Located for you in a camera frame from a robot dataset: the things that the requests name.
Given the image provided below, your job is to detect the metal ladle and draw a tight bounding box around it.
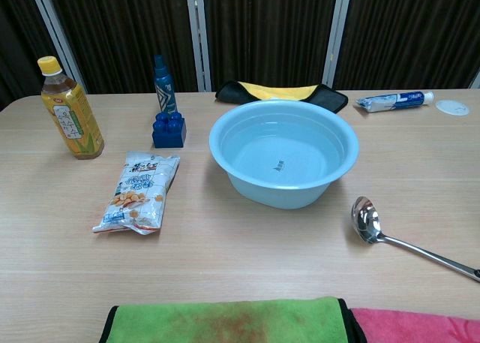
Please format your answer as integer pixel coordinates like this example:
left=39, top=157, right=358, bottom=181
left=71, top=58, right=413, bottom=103
left=350, top=195, right=480, bottom=283

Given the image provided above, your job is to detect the light blue bowl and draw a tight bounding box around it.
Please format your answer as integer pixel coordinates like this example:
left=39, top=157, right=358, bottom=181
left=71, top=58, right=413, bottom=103
left=208, top=99, right=360, bottom=211

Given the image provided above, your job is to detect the blue plastic building block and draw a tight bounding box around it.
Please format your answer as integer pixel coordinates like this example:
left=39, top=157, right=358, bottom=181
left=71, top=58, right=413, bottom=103
left=151, top=111, right=188, bottom=149

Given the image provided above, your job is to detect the yellow and black cloth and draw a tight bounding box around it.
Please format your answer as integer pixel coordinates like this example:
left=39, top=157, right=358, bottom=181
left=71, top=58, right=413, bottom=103
left=214, top=80, right=350, bottom=114

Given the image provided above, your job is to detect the blue spray bottle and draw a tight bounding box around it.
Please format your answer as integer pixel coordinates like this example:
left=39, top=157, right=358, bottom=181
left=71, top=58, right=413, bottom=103
left=153, top=54, right=178, bottom=116

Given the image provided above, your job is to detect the white snack bag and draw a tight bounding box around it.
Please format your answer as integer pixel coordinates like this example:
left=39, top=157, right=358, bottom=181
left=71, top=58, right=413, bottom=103
left=91, top=150, right=181, bottom=236

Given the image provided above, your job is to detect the green microfiber cloth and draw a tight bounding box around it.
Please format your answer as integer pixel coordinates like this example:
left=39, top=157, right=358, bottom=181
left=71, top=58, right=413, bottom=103
left=97, top=296, right=367, bottom=343

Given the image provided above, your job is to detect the white blue toothpaste tube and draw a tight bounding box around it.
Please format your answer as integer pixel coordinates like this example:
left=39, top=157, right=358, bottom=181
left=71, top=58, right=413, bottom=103
left=355, top=90, right=436, bottom=114

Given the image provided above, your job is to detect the yellow corn tea bottle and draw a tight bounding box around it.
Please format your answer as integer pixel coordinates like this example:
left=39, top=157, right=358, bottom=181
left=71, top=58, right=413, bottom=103
left=36, top=56, right=106, bottom=161

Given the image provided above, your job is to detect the white round plastic lid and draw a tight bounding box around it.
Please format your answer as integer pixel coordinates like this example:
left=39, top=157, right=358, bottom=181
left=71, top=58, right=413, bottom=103
left=434, top=98, right=470, bottom=116

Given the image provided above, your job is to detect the pink microfiber cloth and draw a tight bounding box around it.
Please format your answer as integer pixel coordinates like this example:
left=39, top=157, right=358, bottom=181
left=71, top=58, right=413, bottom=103
left=349, top=307, right=480, bottom=343

